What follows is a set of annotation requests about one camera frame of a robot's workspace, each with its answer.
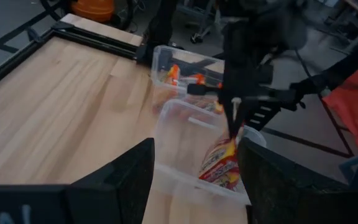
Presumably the clear plastic bin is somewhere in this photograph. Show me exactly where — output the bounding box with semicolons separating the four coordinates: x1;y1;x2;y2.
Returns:
153;98;267;206
150;45;226;108

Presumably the office chair wheeled base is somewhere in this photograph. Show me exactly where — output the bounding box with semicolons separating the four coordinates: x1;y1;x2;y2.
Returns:
178;0;226;44

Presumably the red Maruchan noodle pack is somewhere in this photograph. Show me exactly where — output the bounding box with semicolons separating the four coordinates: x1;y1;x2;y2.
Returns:
198;138;241;191

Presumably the orange shop vacuum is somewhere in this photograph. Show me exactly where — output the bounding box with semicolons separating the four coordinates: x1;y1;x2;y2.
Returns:
70;0;116;23

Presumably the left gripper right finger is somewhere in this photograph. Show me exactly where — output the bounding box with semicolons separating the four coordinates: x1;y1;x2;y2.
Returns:
237;136;349;224

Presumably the red folding chair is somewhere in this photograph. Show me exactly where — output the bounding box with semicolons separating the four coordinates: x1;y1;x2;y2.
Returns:
289;32;358;158

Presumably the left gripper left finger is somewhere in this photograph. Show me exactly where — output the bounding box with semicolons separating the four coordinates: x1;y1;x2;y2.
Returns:
65;138;156;224

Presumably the orange Maruchan noodle pack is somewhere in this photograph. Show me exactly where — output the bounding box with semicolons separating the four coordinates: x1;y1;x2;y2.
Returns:
165;63;181;87
211;101;226;114
183;73;206;86

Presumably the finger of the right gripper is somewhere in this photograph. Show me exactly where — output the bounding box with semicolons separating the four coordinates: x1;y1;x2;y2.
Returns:
221;93;237;141
234;100;281;140

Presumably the black aluminium table frame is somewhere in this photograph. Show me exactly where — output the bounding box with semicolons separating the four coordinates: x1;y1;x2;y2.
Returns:
0;20;147;97

